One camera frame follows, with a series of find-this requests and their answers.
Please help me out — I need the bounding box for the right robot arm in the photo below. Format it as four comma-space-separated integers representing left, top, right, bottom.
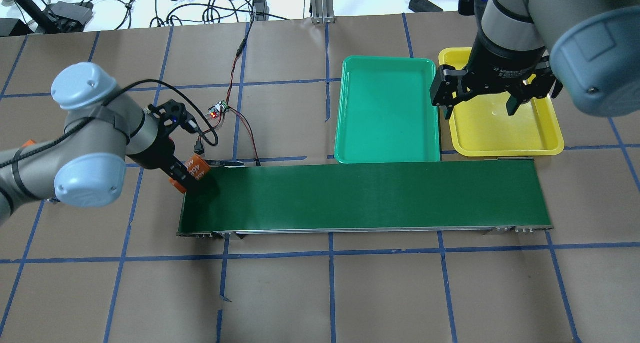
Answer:
430, 0, 640, 119

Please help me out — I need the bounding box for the green conveyor belt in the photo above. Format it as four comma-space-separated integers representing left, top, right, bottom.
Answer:
176, 160, 553, 238

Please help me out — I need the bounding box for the small controller circuit board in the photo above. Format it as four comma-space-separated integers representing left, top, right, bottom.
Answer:
208, 100, 230, 120

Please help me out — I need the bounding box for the orange cylinder labelled 4680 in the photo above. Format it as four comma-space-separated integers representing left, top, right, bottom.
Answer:
168, 154, 211, 194

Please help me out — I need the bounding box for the yellow plastic tray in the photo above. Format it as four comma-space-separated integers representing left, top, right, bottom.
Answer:
438, 47, 565, 158

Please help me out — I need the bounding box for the red black wire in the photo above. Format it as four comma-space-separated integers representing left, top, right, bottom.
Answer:
194, 20, 262, 167

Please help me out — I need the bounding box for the black power adapter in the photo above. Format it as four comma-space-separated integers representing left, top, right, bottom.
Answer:
408, 0, 444, 13

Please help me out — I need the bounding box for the aluminium frame post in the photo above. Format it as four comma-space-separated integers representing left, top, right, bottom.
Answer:
310, 0, 336, 26

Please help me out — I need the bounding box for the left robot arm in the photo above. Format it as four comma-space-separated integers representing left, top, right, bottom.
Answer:
0, 62, 201, 223

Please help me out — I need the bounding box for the green plastic tray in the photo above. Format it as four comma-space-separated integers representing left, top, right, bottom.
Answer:
334, 55, 441, 165

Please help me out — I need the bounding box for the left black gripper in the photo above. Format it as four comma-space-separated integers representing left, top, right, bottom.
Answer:
132, 100, 199, 186

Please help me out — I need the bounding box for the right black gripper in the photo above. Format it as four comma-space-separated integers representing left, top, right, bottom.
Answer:
430, 33, 564, 121

